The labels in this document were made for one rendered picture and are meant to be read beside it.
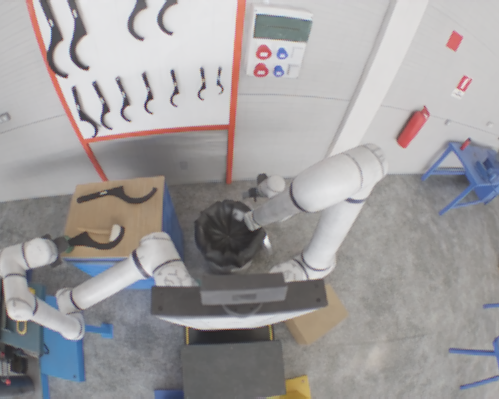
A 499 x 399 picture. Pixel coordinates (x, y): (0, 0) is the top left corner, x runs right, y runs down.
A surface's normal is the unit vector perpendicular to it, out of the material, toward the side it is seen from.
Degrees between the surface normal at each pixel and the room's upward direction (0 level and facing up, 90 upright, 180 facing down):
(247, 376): 0
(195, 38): 90
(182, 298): 0
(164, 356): 0
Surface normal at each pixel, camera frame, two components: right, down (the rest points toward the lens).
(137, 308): 0.10, -0.54
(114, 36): 0.14, 0.84
